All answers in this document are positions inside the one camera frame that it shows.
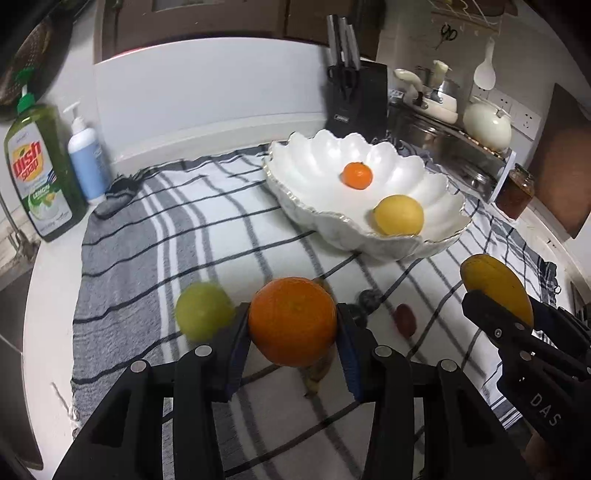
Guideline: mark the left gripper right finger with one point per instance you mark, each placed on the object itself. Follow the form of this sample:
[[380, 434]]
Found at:
[[429, 421]]

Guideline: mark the green dish soap bottle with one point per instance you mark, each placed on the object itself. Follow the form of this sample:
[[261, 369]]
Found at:
[[40, 167]]

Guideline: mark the green apple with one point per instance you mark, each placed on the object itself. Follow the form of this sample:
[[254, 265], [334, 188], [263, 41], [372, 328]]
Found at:
[[202, 309]]

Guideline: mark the metal kitchen shelf rack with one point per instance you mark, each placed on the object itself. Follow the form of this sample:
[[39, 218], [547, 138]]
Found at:
[[471, 165]]

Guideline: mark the small red fruit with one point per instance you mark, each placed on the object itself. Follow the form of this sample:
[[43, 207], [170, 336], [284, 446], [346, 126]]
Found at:
[[405, 321]]

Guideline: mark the hanging black scissors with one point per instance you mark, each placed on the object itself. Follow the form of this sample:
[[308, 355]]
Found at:
[[447, 34]]

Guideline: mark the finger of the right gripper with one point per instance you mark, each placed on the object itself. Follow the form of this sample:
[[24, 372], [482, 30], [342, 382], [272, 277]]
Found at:
[[563, 329], [507, 332]]

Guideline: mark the checkered white blue cloth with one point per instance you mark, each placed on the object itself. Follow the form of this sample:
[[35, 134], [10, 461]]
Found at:
[[214, 220]]

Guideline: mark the glass jar red sauce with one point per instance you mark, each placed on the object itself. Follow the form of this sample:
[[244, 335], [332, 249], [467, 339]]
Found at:
[[516, 192]]

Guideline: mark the small tangerine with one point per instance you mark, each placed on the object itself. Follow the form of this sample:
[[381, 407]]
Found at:
[[357, 175]]

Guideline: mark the yellow mango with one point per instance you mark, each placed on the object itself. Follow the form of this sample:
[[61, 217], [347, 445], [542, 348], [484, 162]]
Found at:
[[497, 281]]

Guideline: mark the white scalloped ceramic bowl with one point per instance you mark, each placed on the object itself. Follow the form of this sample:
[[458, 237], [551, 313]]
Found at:
[[305, 176]]

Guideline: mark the white rice paddle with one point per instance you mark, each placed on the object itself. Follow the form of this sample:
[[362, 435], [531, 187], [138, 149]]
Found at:
[[484, 75]]

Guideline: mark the steel knife handles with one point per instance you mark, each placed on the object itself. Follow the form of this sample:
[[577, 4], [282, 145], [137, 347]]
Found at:
[[343, 48]]

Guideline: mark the wooden cutting board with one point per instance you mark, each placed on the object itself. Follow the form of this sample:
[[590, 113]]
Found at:
[[561, 162]]

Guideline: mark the large orange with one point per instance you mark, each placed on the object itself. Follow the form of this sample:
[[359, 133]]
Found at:
[[292, 321]]

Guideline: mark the hanging metal colander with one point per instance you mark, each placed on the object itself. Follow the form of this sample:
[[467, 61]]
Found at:
[[28, 57]]

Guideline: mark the blue white pump bottle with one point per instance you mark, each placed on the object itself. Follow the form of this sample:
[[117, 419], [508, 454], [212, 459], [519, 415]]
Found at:
[[86, 154]]

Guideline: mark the black kitchen scissors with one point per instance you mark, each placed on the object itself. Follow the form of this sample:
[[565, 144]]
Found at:
[[344, 78]]

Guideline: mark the dark purple plum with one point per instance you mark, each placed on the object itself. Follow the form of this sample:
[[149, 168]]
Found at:
[[369, 301]]

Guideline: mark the white wall power outlets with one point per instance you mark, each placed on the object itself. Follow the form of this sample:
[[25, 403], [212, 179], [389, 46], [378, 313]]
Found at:
[[524, 119]]

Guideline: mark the black knife block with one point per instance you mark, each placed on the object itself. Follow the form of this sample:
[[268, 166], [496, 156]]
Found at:
[[367, 112]]

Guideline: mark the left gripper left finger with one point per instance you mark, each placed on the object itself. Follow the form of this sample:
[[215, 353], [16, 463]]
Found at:
[[122, 439]]

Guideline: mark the chrome sink faucet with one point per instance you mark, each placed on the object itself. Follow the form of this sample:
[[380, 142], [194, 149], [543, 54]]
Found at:
[[23, 246]]

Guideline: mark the stainless steel pot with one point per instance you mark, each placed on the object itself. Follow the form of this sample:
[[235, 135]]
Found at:
[[413, 130]]

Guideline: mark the yellow lemon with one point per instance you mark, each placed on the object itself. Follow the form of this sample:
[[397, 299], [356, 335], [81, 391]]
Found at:
[[399, 215]]

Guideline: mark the cream round teapot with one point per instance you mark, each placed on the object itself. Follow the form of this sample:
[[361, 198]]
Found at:
[[488, 124]]

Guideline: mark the cream saucepan with handle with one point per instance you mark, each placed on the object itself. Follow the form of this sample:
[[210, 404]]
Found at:
[[426, 93]]

